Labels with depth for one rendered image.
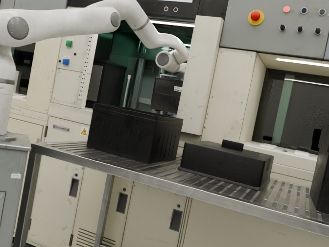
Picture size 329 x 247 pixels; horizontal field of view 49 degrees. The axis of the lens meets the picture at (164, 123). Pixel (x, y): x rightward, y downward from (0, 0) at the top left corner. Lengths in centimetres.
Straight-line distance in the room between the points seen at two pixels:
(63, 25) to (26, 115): 90
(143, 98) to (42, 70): 91
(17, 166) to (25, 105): 98
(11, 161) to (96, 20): 60
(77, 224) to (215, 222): 74
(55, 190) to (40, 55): 75
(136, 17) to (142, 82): 123
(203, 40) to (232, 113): 35
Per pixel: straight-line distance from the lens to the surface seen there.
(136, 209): 182
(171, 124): 139
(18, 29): 125
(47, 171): 209
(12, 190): 126
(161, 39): 171
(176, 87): 193
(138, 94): 275
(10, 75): 130
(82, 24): 143
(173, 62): 177
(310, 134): 205
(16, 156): 124
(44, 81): 211
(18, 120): 221
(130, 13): 160
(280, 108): 206
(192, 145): 126
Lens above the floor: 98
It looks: 3 degrees down
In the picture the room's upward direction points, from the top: 11 degrees clockwise
